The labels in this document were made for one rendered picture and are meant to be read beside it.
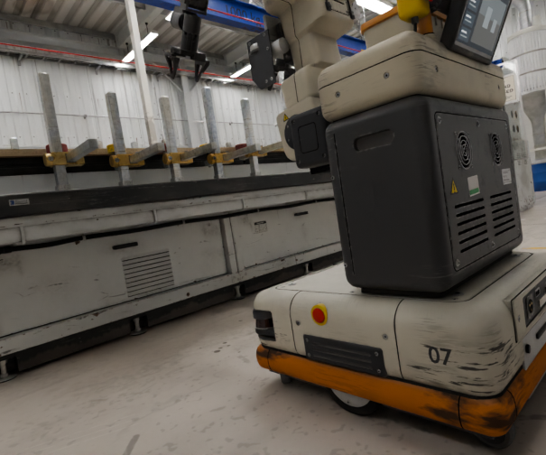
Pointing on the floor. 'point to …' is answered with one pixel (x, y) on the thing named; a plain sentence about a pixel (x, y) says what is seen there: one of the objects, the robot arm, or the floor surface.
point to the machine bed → (127, 263)
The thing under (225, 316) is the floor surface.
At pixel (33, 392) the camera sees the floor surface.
